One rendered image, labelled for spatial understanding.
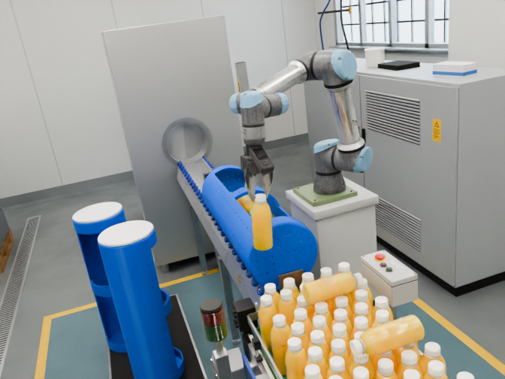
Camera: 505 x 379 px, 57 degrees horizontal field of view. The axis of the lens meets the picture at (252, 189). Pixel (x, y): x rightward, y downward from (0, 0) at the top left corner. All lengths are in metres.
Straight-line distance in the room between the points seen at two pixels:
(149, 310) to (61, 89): 4.56
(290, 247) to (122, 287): 0.98
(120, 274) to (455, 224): 2.08
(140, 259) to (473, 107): 2.08
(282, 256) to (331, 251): 0.40
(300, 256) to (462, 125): 1.57
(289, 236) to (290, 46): 5.57
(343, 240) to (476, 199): 1.36
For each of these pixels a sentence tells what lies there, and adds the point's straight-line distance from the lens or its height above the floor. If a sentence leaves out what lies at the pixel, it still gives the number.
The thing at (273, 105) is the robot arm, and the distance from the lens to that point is 1.58.
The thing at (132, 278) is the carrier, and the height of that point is 0.85.
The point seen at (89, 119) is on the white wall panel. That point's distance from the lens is 6.69.
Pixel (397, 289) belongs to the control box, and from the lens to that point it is 1.65.
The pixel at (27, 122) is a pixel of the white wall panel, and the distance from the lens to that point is 6.73.
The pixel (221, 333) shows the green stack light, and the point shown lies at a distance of 1.32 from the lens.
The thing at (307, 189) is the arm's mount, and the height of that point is 1.17.
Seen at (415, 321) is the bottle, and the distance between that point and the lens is 1.36.
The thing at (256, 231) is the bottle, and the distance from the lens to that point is 1.62.
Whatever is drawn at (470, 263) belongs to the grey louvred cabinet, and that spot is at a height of 0.23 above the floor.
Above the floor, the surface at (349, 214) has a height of 1.09.
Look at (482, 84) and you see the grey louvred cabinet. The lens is 3.12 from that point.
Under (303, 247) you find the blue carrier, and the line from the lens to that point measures 1.83.
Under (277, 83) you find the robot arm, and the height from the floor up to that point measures 1.72.
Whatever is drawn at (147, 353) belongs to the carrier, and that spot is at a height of 0.40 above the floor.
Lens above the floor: 1.97
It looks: 20 degrees down
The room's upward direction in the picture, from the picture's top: 8 degrees counter-clockwise
